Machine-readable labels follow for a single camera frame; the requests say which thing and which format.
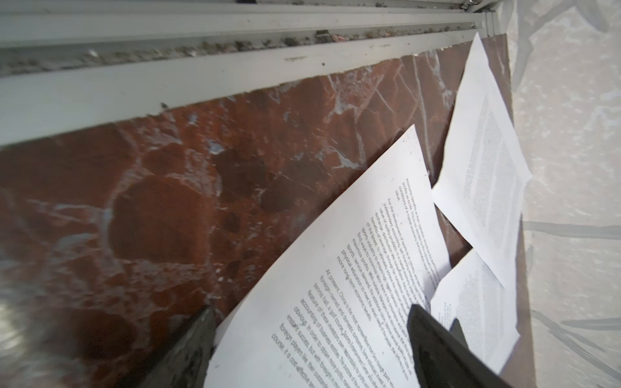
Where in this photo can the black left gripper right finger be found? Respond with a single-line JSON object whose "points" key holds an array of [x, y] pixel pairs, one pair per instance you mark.
{"points": [[442, 357]]}

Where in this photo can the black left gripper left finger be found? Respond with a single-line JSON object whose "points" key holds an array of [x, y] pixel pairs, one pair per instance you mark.
{"points": [[182, 361]]}

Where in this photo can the printed paper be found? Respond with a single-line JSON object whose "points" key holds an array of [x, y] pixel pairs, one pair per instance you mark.
{"points": [[484, 174], [332, 311], [487, 311]]}

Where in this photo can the printed paper beside folder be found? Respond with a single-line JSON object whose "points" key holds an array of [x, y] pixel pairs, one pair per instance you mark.
{"points": [[487, 311]]}

